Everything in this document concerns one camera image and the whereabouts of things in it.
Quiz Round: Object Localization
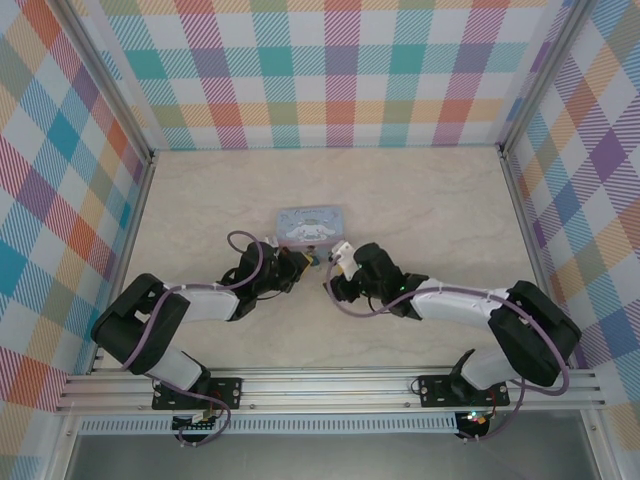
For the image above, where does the blue cartoon tin box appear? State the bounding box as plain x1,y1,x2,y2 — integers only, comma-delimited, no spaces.
274,203,349,261

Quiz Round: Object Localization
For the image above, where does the small circuit board white connector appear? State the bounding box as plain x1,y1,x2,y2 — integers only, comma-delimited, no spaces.
172,409,221,434

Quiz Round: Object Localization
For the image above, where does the small circuit board green light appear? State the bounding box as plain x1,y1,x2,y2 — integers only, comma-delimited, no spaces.
457,409,489,429

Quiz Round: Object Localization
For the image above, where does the grey metal sheet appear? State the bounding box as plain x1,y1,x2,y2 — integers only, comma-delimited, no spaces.
67,432,599,480

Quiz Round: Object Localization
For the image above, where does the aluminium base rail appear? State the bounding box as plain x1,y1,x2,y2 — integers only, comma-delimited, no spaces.
54,367,609,415

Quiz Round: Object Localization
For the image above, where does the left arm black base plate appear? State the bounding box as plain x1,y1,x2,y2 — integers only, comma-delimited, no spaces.
152,377,245,411

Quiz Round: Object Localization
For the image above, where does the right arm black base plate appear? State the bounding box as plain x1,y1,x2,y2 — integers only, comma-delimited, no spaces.
418,374,511,409

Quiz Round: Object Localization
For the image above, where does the aluminium frame side rail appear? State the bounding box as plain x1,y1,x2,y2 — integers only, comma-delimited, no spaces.
47,154,159,480
499,147,617,480

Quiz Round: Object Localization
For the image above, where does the white slotted cable duct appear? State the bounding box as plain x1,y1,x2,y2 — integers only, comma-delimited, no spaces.
79,412,459,435

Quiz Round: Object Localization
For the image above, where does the aluminium frame post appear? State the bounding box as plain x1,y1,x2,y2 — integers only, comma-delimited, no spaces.
59,0,157,166
497,0,601,159

